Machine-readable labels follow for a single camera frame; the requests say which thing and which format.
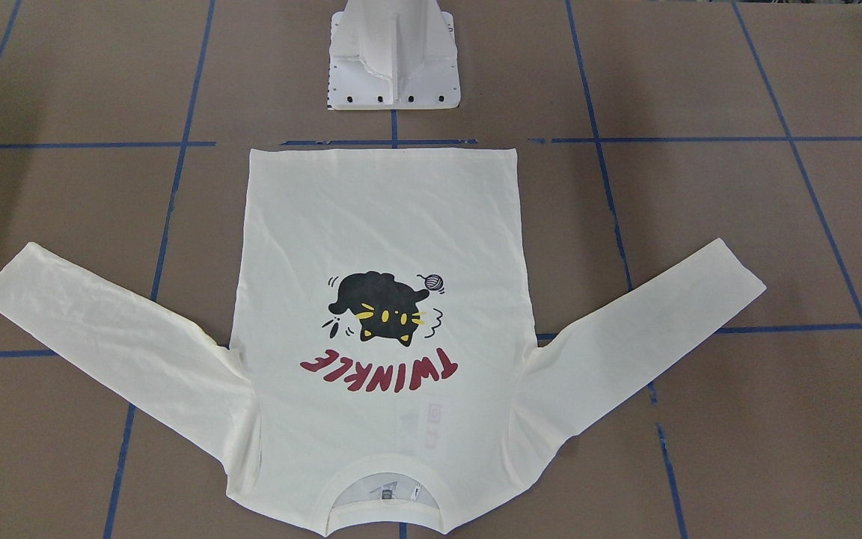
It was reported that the cream long-sleeve cat shirt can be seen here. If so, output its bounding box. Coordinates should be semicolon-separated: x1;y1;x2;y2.
0;149;765;537

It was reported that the brown paper table mat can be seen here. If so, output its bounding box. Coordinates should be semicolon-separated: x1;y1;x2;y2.
0;1;862;538

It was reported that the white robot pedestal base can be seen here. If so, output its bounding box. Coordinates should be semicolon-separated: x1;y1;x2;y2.
326;1;462;112

